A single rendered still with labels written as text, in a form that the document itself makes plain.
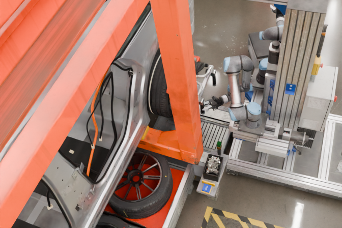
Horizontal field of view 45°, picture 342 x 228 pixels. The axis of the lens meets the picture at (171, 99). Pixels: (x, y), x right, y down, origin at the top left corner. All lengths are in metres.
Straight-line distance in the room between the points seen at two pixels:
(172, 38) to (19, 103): 1.39
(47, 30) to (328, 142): 3.39
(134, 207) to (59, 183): 1.11
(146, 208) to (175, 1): 2.05
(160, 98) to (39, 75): 2.43
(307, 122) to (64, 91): 2.49
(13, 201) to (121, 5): 0.90
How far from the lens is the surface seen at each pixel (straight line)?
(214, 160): 3.72
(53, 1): 1.42
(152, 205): 3.70
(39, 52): 1.33
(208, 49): 5.29
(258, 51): 4.80
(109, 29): 1.71
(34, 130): 1.50
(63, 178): 2.77
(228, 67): 3.35
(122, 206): 3.72
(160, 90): 3.58
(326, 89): 3.41
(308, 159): 4.22
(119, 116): 3.56
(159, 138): 3.74
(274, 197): 4.22
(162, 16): 2.35
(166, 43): 2.50
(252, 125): 3.57
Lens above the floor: 3.88
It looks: 54 degrees down
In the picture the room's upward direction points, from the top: 11 degrees counter-clockwise
